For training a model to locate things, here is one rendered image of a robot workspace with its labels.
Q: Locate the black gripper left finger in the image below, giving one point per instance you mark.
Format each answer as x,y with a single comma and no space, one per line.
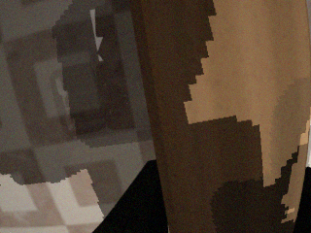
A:
140,209

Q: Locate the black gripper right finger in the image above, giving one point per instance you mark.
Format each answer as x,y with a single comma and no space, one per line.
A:
303,217

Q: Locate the brown wooden board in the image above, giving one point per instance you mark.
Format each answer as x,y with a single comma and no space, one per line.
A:
228,88

